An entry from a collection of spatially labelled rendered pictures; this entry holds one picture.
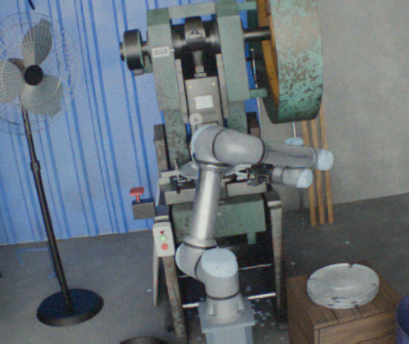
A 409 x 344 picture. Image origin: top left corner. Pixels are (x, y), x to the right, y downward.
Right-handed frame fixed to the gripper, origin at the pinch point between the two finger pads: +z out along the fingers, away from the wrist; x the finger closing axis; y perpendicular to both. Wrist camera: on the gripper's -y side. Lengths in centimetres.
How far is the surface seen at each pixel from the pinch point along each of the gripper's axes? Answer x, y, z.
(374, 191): 74, -171, 1
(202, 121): -20.0, -1.6, 16.5
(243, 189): 11.1, -5.5, 1.6
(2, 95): -45, 50, 87
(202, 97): -30.7, -2.8, 15.7
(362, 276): 40, 3, -58
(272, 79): -30, -44, 4
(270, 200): 14.0, -4.0, -12.3
